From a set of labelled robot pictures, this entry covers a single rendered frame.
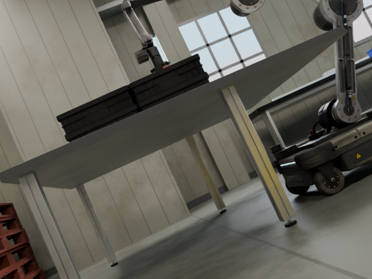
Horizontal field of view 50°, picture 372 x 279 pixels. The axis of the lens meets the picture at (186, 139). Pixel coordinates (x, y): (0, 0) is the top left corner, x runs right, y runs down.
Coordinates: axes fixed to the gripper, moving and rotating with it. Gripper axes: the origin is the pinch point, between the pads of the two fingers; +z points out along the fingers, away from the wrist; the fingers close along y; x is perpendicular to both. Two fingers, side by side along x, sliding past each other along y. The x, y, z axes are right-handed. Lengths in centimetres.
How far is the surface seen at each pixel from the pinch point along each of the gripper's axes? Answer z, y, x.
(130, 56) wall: -115, -177, 212
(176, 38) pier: -111, -127, 248
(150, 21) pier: -143, -141, 233
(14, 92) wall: -97, -213, 64
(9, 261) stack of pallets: 52, -231, 6
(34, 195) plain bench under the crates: 32, -28, -80
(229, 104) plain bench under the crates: 30, 37, -18
